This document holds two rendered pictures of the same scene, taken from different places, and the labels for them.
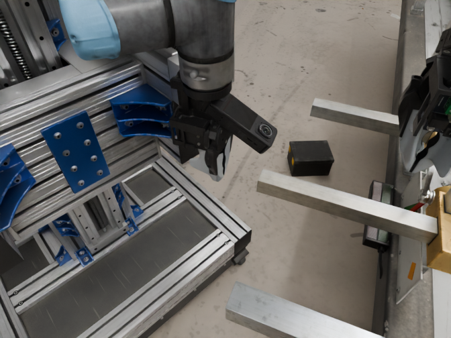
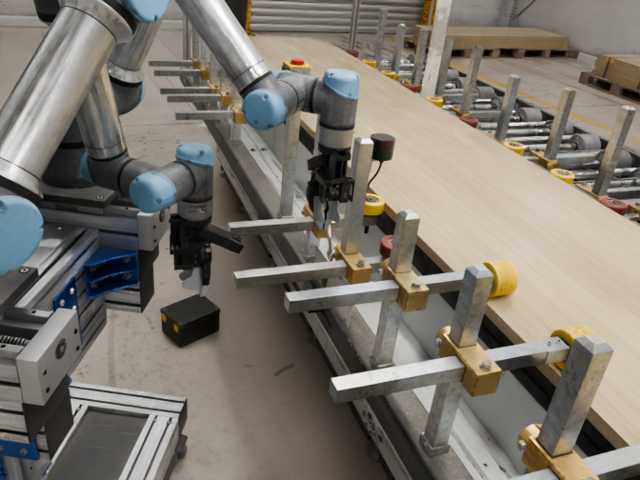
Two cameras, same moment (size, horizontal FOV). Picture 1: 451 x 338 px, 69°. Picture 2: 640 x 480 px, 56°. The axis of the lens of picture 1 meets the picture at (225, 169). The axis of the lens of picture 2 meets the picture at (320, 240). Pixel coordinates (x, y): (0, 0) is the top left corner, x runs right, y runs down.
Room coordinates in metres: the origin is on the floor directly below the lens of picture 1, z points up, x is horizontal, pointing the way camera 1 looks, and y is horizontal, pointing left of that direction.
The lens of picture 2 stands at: (-0.58, 0.64, 1.61)
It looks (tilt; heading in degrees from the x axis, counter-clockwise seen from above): 29 degrees down; 315
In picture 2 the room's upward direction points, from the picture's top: 6 degrees clockwise
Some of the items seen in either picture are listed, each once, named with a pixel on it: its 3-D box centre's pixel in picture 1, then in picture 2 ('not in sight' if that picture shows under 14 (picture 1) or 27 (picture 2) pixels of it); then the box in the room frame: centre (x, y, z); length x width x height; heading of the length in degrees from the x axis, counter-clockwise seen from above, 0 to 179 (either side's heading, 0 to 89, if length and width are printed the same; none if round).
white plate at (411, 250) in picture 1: (409, 229); (330, 284); (0.34, -0.35, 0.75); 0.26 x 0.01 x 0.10; 158
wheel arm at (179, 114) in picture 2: not in sight; (228, 115); (1.44, -0.77, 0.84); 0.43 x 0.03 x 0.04; 68
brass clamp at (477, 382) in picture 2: not in sight; (466, 358); (-0.18, -0.16, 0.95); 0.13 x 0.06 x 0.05; 158
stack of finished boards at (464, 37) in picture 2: not in sight; (492, 37); (4.58, -7.76, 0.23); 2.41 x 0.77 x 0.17; 74
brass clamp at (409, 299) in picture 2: not in sight; (402, 283); (0.05, -0.26, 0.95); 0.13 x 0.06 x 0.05; 158
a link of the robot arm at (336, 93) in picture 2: not in sight; (338, 98); (0.27, -0.23, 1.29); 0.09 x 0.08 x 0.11; 29
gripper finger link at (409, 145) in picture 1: (412, 149); (320, 215); (0.27, -0.21, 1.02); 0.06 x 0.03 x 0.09; 158
